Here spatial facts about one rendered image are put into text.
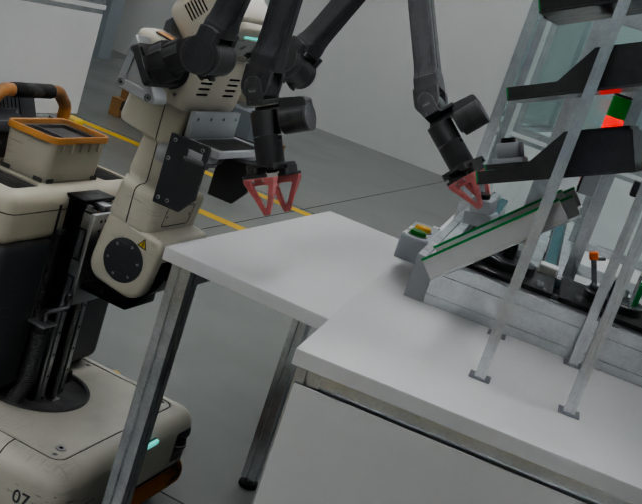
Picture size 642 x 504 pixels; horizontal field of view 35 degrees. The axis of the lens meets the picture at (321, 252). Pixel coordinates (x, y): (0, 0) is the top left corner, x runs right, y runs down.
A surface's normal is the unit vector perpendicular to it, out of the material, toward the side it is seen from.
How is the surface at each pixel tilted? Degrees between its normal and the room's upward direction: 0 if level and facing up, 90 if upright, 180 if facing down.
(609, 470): 0
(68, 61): 90
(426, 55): 70
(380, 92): 90
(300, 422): 90
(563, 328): 90
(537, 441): 0
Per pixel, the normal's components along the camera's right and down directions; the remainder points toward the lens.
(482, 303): -0.26, 0.16
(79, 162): 0.86, 0.40
